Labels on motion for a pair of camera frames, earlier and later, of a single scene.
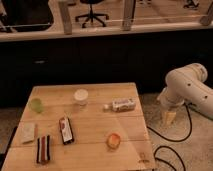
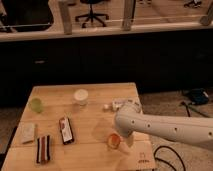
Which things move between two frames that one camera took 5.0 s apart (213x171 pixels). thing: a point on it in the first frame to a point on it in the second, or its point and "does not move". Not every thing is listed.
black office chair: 92,15 does not move
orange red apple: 113,140 does not move
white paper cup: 81,96 does not move
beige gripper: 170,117 to 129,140
